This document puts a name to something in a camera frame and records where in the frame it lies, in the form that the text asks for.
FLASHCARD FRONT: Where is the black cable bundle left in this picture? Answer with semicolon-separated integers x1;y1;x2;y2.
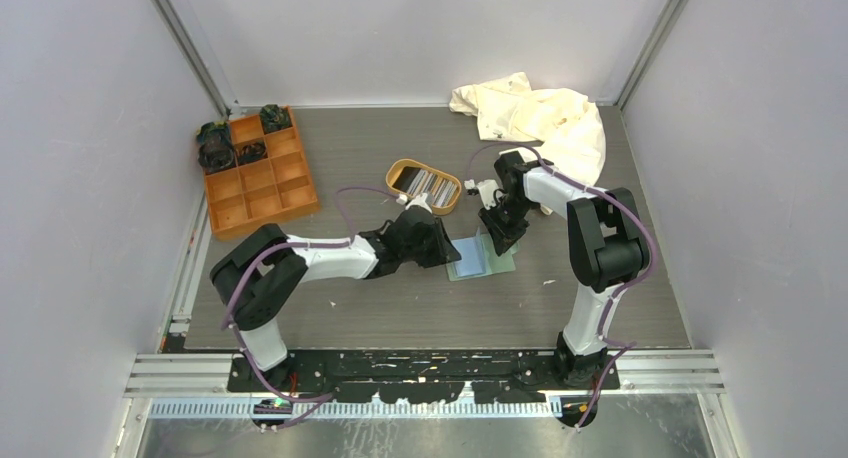
198;139;237;173

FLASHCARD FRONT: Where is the green card holder wallet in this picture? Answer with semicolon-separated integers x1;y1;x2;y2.
446;233;519;282

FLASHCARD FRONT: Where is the dark bundle outside tray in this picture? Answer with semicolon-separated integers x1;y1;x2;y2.
195;121;232;146

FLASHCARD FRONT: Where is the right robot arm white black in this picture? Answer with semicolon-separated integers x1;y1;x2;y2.
464;151;656;389

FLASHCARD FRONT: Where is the tan oval card tray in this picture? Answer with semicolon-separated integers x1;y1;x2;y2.
385;158;463;216

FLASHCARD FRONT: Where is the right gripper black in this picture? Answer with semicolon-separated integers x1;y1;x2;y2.
478;198;534;257

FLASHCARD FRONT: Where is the stack of credit cards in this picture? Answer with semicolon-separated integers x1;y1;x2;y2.
391;166;458;207

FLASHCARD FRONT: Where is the orange compartment organizer tray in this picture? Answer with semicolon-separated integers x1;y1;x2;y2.
197;105;321;241

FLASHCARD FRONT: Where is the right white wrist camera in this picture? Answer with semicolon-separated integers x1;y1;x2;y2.
463;179;506;210

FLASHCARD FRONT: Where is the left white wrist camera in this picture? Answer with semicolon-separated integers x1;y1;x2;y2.
396;192;432;213

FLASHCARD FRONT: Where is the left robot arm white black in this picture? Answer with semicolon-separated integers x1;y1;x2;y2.
209;205;461;391

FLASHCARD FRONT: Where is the dark bundle top compartment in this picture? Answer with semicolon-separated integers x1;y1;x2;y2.
258;104;292;134

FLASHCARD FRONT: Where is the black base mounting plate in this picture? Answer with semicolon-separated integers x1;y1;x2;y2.
265;349;620;404

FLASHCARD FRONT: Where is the cream crumpled cloth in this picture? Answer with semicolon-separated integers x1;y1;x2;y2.
449;72;606;186

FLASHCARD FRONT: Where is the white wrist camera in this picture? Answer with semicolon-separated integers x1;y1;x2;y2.
463;179;506;210
396;192;432;213

